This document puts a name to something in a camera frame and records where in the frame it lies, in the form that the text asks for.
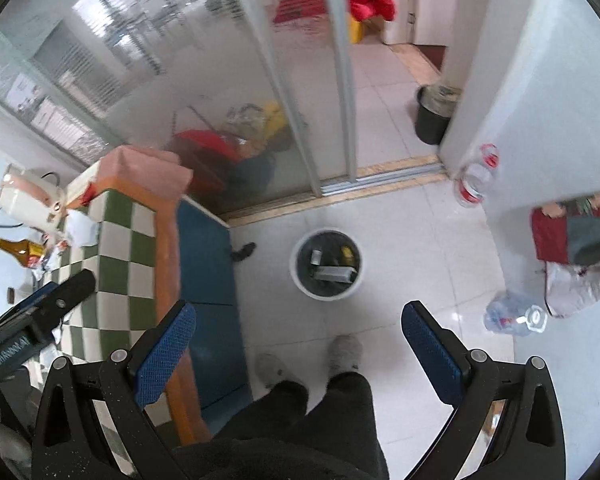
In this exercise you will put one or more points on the orange-edged blue table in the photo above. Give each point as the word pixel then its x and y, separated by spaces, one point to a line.
pixel 205 270

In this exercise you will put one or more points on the crumpled wrapper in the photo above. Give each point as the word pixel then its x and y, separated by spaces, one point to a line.
pixel 50 260

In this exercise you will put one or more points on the grey flat carton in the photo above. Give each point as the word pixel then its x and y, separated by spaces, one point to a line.
pixel 336 274

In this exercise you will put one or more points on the person's black trousers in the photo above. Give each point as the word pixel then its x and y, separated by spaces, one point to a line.
pixel 305 435

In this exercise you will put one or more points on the green checkered tablecloth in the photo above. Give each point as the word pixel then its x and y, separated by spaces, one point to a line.
pixel 125 240

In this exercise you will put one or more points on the grey shoe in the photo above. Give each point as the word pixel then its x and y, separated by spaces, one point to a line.
pixel 275 370
pixel 345 355

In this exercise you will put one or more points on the yellow can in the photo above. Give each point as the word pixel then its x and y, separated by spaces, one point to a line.
pixel 349 255

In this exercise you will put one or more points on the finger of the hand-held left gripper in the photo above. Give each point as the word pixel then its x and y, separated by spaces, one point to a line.
pixel 72 287
pixel 32 300

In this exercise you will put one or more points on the frosted glass sliding door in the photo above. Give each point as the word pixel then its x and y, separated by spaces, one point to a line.
pixel 205 85

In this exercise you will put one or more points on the brown glass bottle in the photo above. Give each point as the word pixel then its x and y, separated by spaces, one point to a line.
pixel 10 246

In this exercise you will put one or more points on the red bag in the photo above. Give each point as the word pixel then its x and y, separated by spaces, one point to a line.
pixel 547 235

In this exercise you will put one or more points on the white round trash bin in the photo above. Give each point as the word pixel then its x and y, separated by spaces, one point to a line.
pixel 296 280

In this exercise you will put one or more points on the large clear water jug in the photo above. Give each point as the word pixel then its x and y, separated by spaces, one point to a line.
pixel 510 315

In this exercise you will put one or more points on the red mat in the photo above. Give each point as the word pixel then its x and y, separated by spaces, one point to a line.
pixel 300 5

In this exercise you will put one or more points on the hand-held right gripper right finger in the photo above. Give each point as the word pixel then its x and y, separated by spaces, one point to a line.
pixel 432 357

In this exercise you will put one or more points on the yellow box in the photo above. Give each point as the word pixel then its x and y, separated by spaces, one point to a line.
pixel 357 30

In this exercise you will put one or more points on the crumpled white paper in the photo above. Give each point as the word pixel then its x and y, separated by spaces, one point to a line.
pixel 82 229

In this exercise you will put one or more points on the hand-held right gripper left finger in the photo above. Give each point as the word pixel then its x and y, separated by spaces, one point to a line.
pixel 164 357

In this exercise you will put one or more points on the small black floor object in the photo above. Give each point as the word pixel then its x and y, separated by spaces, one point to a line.
pixel 244 251

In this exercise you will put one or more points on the red object behind glass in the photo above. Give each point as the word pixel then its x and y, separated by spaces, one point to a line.
pixel 205 147

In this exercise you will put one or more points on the clear red label plastic bottle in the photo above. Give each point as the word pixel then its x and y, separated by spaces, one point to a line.
pixel 472 185
pixel 489 157

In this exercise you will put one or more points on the white plastic bag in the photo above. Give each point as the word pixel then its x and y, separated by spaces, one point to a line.
pixel 577 285

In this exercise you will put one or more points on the black trash bin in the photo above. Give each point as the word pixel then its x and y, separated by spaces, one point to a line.
pixel 430 122

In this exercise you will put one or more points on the white electric kettle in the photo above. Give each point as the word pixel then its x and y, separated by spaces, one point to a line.
pixel 25 205

